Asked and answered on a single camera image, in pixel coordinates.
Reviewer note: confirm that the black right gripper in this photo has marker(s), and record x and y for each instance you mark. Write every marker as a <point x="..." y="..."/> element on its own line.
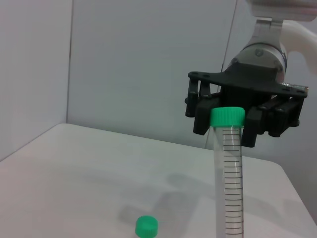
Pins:
<point x="237" y="84"/>

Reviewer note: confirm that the clear graduated tube green cap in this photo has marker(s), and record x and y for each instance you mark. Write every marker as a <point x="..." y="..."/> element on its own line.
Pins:
<point x="231" y="173"/>

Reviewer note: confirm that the clear test tube green cap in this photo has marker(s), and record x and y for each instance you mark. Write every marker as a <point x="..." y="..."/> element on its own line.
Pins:
<point x="146" y="225"/>

